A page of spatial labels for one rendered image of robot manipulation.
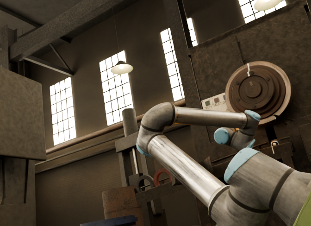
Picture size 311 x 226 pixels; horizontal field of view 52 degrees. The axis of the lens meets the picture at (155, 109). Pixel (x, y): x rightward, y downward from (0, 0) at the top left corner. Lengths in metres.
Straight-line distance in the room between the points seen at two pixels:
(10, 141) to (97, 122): 7.78
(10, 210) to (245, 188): 2.63
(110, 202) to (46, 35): 5.07
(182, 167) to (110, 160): 9.54
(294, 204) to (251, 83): 1.42
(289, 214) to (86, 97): 11.20
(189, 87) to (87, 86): 7.05
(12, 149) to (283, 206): 3.14
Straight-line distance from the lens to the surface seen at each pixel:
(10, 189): 4.06
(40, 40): 8.72
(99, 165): 11.16
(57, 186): 12.53
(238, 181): 1.12
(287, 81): 2.40
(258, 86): 2.33
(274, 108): 2.35
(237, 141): 1.85
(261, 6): 7.84
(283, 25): 2.72
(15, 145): 3.83
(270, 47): 2.67
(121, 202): 4.71
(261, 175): 1.08
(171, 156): 1.40
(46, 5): 11.81
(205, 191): 1.27
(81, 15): 7.90
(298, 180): 1.07
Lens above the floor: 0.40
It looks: 18 degrees up
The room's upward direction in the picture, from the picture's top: 10 degrees counter-clockwise
